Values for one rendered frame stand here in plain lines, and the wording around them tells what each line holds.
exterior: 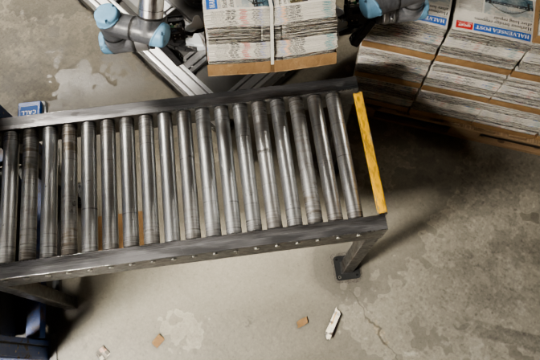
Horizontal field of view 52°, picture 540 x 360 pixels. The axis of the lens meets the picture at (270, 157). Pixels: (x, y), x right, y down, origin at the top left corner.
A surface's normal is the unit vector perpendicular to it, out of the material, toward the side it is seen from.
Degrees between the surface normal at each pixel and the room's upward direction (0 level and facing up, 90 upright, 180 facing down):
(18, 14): 0
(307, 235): 0
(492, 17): 1
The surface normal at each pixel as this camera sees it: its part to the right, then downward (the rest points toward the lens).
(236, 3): 0.02, -0.68
